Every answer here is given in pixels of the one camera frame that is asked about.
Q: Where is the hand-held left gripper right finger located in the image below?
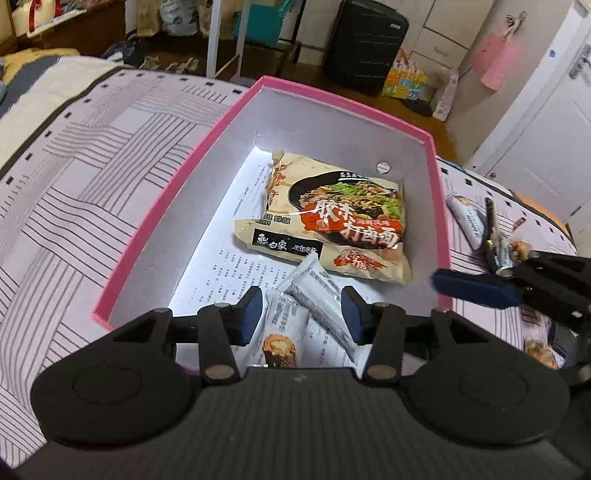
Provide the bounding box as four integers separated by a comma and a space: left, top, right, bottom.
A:
341, 285, 491, 385

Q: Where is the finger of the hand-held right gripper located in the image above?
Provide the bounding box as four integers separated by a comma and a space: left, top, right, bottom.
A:
519, 250, 591, 289
431, 268, 591, 334

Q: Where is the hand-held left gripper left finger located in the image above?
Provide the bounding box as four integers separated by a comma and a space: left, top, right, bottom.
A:
111, 285, 265, 387

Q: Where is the white packet with snack picture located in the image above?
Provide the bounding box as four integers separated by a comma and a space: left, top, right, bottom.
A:
255, 290, 311, 370

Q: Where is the dark brown snack packet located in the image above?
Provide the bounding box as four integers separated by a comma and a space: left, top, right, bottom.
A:
482, 198, 529, 278

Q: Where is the long white snack packet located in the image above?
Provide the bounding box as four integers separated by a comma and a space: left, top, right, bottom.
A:
281, 252, 371, 366

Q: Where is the pink cardboard box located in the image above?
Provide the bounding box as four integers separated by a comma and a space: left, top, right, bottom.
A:
92, 75, 454, 376

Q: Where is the small clear snack packet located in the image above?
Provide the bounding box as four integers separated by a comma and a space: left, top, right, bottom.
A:
524, 336, 565, 371

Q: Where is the printed paper sheet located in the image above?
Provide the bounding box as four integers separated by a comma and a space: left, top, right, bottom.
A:
166, 148, 370, 370

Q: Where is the beige instant noodle packet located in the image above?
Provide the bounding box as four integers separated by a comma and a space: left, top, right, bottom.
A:
233, 150, 413, 287

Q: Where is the white door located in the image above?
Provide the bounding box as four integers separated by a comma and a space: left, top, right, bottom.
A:
466, 0, 591, 224

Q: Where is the white pink patterned gift bag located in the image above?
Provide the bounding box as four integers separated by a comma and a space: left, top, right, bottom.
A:
431, 69, 461, 123

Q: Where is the striped patterned bedsheet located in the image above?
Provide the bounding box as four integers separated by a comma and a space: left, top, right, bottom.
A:
0, 55, 581, 468

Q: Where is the pink hanging bag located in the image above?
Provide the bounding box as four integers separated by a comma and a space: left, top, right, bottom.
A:
479, 31, 521, 92

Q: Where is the colourful cardboard box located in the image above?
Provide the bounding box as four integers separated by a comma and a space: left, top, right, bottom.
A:
385, 48, 445, 103

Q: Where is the pair of light shoes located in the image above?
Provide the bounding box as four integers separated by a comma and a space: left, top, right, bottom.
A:
139, 54, 205, 75

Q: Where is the white wardrobe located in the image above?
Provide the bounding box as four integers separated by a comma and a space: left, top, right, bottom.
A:
406, 0, 511, 71

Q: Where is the black suitcase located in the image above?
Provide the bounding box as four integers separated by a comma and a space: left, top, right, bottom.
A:
322, 0, 411, 97

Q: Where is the white folding table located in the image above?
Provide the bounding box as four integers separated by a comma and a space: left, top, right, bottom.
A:
206, 0, 254, 86

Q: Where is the dark clothes pile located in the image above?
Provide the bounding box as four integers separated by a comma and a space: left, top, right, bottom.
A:
102, 39, 149, 66

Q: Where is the white plastic bag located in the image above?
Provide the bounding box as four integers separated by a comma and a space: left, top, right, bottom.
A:
159, 0, 205, 38

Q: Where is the grey beige striped blanket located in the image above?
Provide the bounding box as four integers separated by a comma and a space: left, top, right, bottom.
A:
0, 46, 117, 121

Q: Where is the wooden cabinet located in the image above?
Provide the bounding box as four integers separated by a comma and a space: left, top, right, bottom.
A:
0, 0, 126, 58

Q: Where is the metal door handle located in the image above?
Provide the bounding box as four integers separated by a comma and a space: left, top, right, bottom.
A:
569, 44, 591, 80

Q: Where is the white bag with red strap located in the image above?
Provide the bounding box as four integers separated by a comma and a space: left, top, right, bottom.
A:
11, 0, 83, 38

